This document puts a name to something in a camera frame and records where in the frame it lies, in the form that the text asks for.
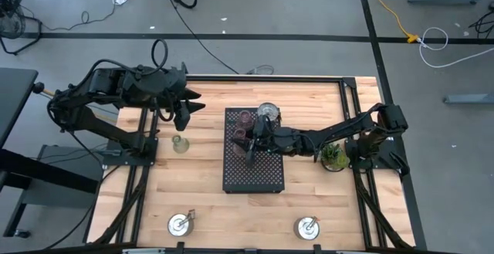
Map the black perforated metal shelf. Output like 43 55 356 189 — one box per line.
222 107 286 195

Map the black cable bundle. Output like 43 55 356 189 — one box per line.
92 167 150 246
353 171 412 250

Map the black wire floor fan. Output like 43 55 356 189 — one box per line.
0 0 43 56

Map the dark office desk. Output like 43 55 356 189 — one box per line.
0 67 102 239

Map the silver metal candle holder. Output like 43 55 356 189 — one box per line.
293 215 321 242
256 102 280 124
167 208 196 238

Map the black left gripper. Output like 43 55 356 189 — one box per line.
169 70 207 132

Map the long black floor cable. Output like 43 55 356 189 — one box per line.
158 0 241 75

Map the black cable tangle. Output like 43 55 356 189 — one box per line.
469 8 494 39

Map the green ribbed glass candle holder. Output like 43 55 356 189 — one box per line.
171 134 191 154

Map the yellow cord with black knob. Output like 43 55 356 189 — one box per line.
31 82 119 124

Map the yellow extension cable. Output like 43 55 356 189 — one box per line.
374 0 421 43

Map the thin black floor cable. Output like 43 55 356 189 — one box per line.
42 2 117 32

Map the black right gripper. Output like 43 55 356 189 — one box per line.
245 115 286 169

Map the potted green succulent plant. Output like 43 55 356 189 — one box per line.
318 142 351 173

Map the white floor cable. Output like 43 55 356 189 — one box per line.
418 26 494 69

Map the black aluminium table frame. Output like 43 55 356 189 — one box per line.
83 61 428 254

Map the grey cable loop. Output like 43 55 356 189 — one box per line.
245 64 275 76

